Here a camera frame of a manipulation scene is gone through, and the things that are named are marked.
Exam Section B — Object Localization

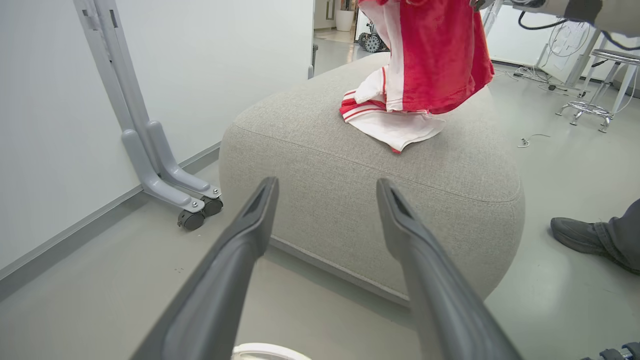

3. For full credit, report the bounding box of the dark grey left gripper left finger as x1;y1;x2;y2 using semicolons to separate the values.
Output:
130;176;280;360

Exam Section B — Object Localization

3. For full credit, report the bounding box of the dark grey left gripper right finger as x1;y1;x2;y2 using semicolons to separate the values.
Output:
376;178;524;360

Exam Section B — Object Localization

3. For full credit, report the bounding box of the red and white garment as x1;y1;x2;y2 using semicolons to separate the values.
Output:
339;0;496;154

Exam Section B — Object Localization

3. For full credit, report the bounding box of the white laundry basket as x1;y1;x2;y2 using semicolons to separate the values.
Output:
231;342;312;360

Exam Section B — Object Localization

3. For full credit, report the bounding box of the grey fabric ottoman seat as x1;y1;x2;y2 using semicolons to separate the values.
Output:
219;51;526;307

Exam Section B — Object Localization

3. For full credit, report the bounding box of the grey wheeled robot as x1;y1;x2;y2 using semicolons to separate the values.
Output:
357;21;390;54

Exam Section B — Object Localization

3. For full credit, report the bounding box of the white plant pot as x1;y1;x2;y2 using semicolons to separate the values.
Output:
335;9;355;33

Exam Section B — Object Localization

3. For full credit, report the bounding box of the chrome stool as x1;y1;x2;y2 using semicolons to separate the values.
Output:
555;48;640;134

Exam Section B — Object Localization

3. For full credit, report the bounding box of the grey stand leg with caster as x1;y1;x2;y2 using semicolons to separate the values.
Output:
95;0;224;218
72;0;206;232

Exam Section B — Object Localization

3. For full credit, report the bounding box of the grey shoe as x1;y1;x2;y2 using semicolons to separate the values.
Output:
550;216;622;259

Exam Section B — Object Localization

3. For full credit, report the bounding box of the black ribbed wheel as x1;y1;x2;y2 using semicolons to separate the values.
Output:
580;342;640;360

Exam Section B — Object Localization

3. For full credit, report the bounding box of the grey trouser leg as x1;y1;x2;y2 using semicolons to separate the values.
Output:
592;198;640;275

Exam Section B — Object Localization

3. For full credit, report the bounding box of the white partition panel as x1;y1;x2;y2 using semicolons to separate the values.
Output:
0;0;316;282

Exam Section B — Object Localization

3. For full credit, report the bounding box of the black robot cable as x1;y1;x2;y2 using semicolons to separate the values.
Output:
517;11;568;31

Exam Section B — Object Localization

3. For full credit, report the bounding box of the tangle of floor cables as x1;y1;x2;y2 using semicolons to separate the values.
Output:
492;64;553;87

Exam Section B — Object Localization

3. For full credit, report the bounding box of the white floor cable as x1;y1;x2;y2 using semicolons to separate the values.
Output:
517;133;551;149

